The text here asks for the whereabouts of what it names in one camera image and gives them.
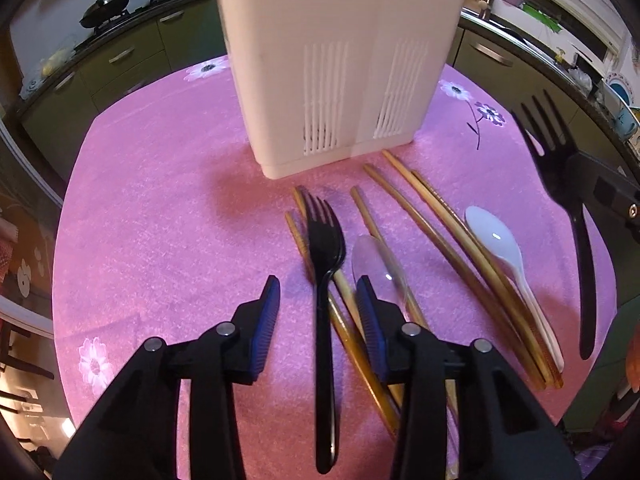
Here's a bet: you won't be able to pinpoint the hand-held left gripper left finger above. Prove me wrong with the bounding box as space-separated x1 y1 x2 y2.
52 275 281 480

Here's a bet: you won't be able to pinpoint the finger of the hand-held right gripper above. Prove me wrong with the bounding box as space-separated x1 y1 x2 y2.
561 152 640 235

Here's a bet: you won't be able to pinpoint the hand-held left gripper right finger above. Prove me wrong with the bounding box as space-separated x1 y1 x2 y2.
355 275 583 480

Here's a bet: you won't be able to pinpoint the black plastic fork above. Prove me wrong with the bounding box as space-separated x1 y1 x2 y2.
300 191 347 476
511 91 598 361

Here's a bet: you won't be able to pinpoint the white plastic utensil holder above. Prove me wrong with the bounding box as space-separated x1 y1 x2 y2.
211 0 475 181

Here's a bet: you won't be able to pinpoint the clear plastic spoon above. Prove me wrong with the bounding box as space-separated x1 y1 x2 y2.
350 186 461 480
351 234 416 321

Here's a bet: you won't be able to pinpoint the white blue-rimmed bowl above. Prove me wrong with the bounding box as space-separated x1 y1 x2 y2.
602 72 640 122

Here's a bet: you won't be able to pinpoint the clear plastic bag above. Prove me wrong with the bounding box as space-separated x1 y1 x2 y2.
570 66 596 92

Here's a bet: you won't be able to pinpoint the white plastic spoon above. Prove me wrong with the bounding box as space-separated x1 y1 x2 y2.
464 205 566 375

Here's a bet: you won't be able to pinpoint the dark kitchen countertop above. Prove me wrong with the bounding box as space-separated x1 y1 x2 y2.
20 0 640 161

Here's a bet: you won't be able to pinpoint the pink floral tablecloth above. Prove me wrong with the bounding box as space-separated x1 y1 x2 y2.
52 57 618 480

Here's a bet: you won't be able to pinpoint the green plastic basket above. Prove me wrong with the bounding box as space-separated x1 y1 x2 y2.
522 2 564 33

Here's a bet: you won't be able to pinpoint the black chair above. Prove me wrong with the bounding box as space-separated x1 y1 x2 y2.
0 317 56 381

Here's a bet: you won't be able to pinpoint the printed glass sliding door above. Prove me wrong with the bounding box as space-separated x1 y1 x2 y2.
0 110 68 441

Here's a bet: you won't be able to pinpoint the person's clothing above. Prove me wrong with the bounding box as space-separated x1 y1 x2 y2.
575 439 640 480

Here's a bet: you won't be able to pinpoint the green base cabinets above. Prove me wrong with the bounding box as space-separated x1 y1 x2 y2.
20 0 640 186

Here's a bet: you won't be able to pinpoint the yellow rag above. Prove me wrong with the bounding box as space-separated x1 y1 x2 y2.
42 50 68 76

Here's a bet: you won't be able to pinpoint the gas stove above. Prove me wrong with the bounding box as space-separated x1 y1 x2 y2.
75 0 201 50

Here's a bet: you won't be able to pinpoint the black wok with lid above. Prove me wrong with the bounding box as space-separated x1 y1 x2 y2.
79 0 132 30

